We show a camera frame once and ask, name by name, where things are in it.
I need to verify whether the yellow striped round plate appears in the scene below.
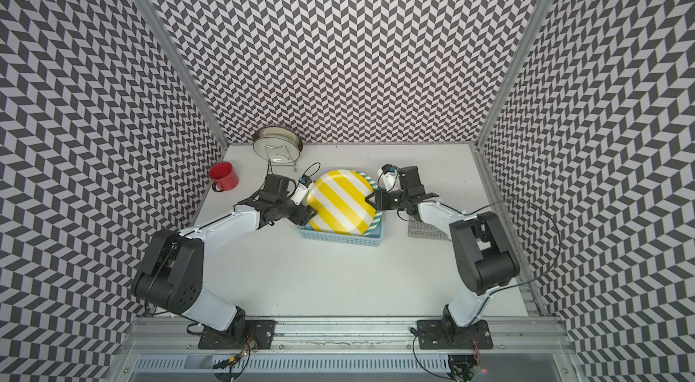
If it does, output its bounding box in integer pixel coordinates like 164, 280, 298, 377
306, 170, 382, 235

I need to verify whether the grey striped fluffy cloth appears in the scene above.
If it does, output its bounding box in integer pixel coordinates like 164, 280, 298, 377
407, 217, 451, 241

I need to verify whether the green striped round plate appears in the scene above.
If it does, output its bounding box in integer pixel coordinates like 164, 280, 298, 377
362, 173, 385, 238

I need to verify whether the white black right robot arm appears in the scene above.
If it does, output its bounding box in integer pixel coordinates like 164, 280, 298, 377
365, 164, 521, 329

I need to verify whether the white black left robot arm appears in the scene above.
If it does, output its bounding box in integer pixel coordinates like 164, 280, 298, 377
131, 174, 316, 338

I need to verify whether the silver metal plate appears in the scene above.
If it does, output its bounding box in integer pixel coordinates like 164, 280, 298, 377
252, 126, 303, 161

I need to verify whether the light blue plastic basket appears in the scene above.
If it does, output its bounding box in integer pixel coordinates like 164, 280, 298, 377
296, 212, 386, 247

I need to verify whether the red mug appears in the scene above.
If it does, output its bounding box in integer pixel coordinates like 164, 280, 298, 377
208, 161, 239, 192

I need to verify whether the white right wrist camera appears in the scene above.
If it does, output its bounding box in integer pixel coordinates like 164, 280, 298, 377
378, 164, 398, 191

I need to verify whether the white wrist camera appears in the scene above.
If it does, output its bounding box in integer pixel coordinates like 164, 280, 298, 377
378, 164, 398, 191
291, 175, 313, 206

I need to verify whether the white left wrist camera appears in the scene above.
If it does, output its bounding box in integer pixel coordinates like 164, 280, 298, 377
291, 175, 313, 206

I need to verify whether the wire plate rack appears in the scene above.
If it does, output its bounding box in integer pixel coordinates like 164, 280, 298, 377
264, 145, 300, 171

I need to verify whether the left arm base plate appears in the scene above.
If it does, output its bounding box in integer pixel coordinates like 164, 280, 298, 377
198, 319, 277, 351

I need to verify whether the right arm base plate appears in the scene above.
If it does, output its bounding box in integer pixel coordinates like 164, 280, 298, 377
411, 319, 493, 351

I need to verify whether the aluminium front rail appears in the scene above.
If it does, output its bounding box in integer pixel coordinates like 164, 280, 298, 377
119, 316, 574, 354

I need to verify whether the aluminium corner post right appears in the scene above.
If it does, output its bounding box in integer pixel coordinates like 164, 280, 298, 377
474, 0, 554, 149

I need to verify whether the aluminium corner post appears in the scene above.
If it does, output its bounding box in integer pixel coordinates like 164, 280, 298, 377
474, 0, 554, 149
133, 0, 229, 148

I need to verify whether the aluminium corner post left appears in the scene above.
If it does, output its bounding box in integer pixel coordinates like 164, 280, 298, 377
133, 0, 229, 148

